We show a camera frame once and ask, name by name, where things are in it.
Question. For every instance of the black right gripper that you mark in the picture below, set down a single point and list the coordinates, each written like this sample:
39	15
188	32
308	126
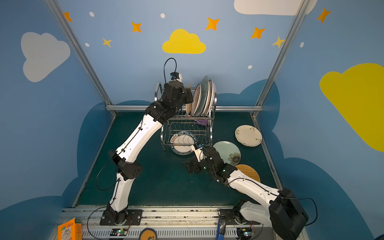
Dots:
197	163

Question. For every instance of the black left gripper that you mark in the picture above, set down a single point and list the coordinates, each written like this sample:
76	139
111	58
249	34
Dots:
185	96

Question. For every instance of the dark blue speckled plate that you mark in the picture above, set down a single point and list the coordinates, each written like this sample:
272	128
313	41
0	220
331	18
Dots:
189	106

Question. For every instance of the orange sunburst plate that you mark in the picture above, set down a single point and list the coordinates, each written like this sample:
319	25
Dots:
196	101
214	99

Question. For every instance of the plain pale green plate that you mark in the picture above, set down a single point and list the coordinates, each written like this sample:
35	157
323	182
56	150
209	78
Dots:
204	95

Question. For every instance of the green rim lettered plate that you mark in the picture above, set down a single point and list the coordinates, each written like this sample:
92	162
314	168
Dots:
181	143

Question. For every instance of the white cloud motif plate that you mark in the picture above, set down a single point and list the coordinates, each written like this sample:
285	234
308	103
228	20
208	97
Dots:
208	103

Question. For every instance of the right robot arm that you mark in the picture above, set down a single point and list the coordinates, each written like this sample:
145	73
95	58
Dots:
283	211

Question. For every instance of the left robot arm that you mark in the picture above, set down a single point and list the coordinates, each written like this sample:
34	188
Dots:
175	95

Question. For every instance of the stainless steel dish rack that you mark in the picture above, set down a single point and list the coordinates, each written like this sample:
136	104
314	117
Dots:
181	122

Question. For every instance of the pink purple silicone spatula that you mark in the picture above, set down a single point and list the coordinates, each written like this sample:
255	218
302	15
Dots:
202	122

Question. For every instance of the light green flower plate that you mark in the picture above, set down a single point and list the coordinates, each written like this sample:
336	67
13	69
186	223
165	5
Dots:
229	152

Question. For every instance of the orange woven plate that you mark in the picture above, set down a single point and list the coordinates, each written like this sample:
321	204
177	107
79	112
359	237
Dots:
249	171

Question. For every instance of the white red-berry plate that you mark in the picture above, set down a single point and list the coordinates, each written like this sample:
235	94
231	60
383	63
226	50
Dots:
248	136

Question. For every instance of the round black orange logo disc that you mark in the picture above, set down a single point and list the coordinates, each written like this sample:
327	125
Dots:
148	234

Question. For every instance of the orange green box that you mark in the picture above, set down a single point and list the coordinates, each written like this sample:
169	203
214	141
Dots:
70	230

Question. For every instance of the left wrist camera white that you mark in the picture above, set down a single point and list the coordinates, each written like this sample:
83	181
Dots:
175	76

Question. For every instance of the blue handled tool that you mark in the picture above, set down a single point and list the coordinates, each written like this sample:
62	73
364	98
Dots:
221	230

